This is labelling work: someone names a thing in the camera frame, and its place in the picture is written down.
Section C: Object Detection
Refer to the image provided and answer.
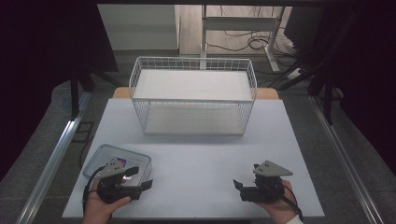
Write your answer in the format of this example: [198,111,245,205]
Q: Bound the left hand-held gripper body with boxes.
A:
[94,157,143,205]

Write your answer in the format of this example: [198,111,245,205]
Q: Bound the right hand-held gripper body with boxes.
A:
[240,160,294,203]

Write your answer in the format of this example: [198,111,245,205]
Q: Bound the packet with red blue label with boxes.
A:
[112,156,148,185]

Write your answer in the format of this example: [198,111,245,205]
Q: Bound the clear plastic container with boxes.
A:
[82,144,153,188]

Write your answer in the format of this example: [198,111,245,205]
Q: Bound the white wire basket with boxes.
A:
[128,56,259,137]

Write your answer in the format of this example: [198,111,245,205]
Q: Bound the person's right hand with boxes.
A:
[255,180,301,224]

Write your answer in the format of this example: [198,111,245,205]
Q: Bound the person's left hand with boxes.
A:
[81,183,132,224]

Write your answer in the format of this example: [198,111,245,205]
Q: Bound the white sleeve cuff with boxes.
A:
[285,215,305,224]

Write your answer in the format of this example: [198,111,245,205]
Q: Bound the wooden table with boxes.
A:
[112,86,280,101]

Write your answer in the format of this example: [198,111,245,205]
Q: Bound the black metal stand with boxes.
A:
[276,8,365,126]
[68,66,123,121]

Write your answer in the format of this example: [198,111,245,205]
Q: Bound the white power strip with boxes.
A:
[287,67,304,81]

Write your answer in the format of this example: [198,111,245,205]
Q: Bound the dark curtain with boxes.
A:
[0,0,120,183]
[283,0,396,176]

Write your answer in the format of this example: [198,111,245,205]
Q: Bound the white cabinet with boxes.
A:
[97,4,181,51]

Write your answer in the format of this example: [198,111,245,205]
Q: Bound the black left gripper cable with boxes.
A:
[81,165,106,213]

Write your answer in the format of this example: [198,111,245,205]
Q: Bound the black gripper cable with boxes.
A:
[264,182,304,222]
[81,165,106,213]

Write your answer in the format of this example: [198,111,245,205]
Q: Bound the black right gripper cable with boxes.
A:
[264,182,304,222]

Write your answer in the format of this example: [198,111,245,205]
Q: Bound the aluminium rail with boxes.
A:
[15,91,92,224]
[308,94,385,224]

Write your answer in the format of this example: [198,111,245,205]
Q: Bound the black floor cables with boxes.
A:
[205,5,307,88]

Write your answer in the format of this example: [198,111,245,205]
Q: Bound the white metal table frame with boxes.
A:
[200,4,286,73]

